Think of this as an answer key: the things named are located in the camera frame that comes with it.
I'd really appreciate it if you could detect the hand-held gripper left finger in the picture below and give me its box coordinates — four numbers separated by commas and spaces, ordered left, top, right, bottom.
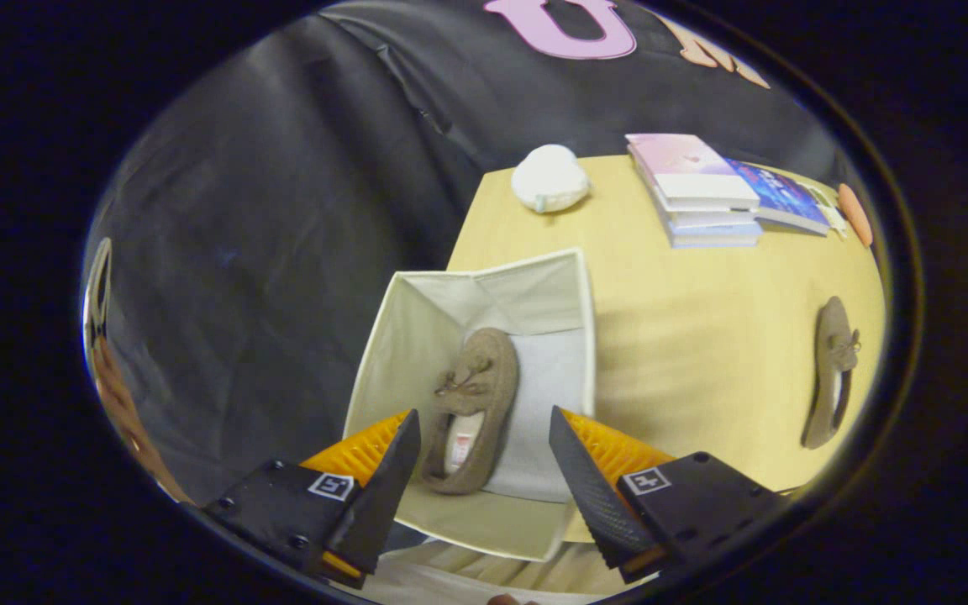
203, 409, 422, 589

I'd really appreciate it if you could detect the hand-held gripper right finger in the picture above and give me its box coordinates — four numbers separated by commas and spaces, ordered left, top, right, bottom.
549, 406, 787, 585

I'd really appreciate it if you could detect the grey fabric storage box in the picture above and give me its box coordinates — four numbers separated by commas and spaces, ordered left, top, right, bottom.
341, 248, 619, 599

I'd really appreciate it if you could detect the brown moccasin shoe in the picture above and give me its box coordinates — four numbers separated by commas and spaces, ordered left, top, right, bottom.
421, 328, 520, 495
802, 296, 861, 450

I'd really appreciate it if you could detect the black backdrop cloth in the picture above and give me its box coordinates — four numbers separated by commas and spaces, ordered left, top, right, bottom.
85, 0, 838, 505

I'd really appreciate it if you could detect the white book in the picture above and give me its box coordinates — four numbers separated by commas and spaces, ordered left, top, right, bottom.
650, 197, 762, 229

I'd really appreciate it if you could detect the white round cloth bundle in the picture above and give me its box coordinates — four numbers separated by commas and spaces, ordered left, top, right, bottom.
511, 145, 592, 214

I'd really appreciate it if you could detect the pink cover book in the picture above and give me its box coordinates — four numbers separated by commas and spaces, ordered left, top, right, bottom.
625, 133, 760, 211

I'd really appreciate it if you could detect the blue cover book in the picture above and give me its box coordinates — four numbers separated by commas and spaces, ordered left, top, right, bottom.
728, 160, 831, 236

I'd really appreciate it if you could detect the small pale packet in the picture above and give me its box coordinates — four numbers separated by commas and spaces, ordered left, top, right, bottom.
803, 183, 850, 238

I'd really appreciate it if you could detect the orange oval object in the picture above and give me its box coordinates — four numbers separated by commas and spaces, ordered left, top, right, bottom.
837, 183, 874, 248

